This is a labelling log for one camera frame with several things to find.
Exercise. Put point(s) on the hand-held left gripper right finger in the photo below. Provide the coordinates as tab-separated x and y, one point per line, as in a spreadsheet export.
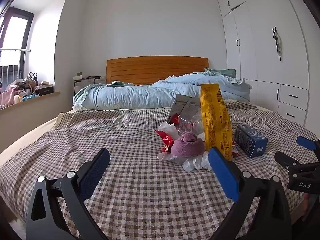
221	170

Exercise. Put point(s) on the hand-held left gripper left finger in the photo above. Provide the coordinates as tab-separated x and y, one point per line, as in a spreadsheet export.
96	170

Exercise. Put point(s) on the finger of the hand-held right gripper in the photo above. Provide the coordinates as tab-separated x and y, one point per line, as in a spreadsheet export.
306	142
285	159

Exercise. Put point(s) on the red white snack packet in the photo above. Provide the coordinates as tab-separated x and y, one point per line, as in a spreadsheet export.
235	149

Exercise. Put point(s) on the clear plastic bag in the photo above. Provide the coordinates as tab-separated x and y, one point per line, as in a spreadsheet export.
195	163

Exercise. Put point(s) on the blue cardboard box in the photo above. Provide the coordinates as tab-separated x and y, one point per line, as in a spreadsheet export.
250	142

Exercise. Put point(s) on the yellow snack bag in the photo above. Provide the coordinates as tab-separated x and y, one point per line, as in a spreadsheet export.
215	120

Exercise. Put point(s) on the red foil wrapper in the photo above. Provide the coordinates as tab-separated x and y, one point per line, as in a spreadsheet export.
165	140

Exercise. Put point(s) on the white milk carton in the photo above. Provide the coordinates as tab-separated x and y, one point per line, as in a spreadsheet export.
185	103

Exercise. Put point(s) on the brown checked bed sheet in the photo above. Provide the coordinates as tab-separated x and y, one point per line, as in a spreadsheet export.
100	130

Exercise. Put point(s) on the purple cloth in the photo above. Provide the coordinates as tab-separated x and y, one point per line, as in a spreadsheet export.
187	146

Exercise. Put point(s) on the beige mattress cover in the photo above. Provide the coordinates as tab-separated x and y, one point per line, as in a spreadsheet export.
30	135

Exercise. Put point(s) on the light blue duvet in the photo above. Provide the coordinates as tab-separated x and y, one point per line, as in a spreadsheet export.
125	96

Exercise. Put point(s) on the flat black box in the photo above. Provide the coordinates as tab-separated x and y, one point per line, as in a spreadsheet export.
45	90

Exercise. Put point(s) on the green pillow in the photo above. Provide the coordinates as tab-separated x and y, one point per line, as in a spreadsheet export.
225	72

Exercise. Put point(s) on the blue crumpled item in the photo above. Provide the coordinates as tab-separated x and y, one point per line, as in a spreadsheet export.
31	97

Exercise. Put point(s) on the white wardrobe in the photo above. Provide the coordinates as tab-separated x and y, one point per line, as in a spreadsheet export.
262	55

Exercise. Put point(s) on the beige handbag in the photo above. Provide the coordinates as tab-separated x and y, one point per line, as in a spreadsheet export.
32	78

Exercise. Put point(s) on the pink cloth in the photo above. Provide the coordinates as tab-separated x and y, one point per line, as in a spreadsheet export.
8	95

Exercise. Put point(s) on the wooden headboard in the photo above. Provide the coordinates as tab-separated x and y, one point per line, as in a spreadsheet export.
155	70

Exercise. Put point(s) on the dark framed window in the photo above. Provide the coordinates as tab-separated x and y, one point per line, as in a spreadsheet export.
15	30

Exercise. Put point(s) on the black frame side table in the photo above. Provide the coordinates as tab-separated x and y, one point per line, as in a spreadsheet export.
85	80

